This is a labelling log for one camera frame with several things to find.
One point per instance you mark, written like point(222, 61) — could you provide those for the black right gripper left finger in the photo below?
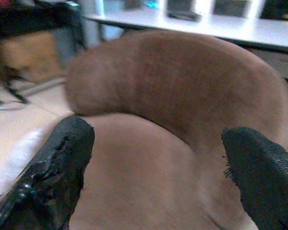
point(60, 167)

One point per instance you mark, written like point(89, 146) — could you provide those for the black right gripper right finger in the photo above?
point(266, 172)

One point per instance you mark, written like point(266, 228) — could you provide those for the brown pillow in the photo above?
point(163, 134)

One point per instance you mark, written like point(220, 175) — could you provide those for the cardboard box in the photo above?
point(30, 56)

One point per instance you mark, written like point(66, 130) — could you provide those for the white table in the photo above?
point(230, 28)

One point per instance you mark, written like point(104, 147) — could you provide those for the black shelf unit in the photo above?
point(33, 21)

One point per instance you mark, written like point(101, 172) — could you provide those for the dark framed panel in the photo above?
point(231, 7)

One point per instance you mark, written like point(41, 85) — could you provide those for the black flat device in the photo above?
point(184, 14)

